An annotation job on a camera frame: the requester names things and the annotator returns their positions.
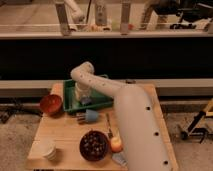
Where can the yellow black cart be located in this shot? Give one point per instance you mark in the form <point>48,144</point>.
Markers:
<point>193,130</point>

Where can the orange bowl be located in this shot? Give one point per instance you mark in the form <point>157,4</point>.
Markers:
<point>50,104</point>

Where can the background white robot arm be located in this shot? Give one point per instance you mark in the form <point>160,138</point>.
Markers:
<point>76,12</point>

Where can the green plastic tray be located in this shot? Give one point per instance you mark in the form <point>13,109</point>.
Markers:
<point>71,105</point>

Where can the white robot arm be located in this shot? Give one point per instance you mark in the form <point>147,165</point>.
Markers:
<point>143,144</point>

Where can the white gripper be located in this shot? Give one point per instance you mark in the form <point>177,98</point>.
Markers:
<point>81,91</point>

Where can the blue cup with brush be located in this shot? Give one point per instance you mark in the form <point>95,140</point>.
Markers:
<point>89,116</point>

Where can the crumpled plastic wrapper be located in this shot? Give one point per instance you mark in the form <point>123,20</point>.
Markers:
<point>119,158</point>

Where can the dark brown speckled bowl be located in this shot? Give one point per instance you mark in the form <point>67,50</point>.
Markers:
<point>94,146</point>

